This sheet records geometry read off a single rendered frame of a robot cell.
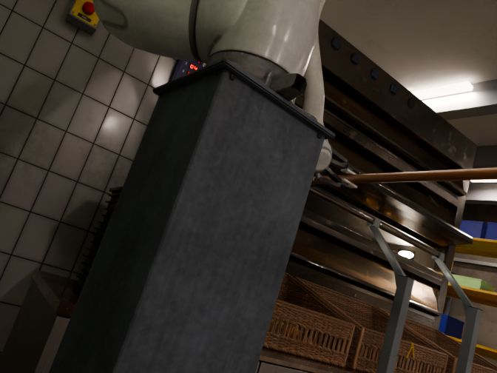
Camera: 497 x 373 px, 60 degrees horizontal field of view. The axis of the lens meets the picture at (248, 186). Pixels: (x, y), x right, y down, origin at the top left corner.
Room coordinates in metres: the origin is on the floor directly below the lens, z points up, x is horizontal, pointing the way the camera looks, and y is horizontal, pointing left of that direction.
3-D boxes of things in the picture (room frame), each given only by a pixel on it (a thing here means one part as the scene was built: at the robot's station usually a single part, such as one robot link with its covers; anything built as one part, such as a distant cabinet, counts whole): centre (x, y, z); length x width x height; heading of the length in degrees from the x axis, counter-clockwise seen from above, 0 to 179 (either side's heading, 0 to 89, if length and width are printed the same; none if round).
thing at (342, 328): (1.65, -0.17, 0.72); 0.56 x 0.49 x 0.28; 118
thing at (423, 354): (1.95, -0.69, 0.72); 0.56 x 0.49 x 0.28; 119
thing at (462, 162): (2.19, -0.53, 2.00); 1.80 x 0.08 x 0.21; 120
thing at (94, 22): (1.38, 0.74, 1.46); 0.10 x 0.07 x 0.10; 120
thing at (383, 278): (2.17, -0.54, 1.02); 1.79 x 0.11 x 0.19; 120
